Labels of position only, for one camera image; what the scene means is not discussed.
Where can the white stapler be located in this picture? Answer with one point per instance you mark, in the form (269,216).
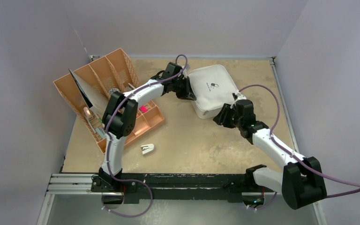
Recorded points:
(147,149)

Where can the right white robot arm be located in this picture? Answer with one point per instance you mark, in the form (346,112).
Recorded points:
(297,182)

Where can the grey storage case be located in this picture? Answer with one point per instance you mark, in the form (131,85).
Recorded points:
(213,87)

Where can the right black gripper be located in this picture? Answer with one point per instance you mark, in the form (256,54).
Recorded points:
(226,115)

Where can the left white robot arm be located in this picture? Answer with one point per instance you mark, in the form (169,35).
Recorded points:
(120,115)

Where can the blue grey tape roll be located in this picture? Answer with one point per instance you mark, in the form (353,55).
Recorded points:
(113,90)

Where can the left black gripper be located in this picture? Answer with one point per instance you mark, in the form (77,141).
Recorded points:
(186,93)

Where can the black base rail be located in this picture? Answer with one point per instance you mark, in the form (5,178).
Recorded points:
(233,188)

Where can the pink desk tray organizer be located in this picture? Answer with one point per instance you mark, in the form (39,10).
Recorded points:
(145,123)

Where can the dark folder in rack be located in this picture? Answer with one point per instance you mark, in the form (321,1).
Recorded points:
(95,100)

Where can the pink file organizer rack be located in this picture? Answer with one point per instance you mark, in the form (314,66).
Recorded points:
(115,70)

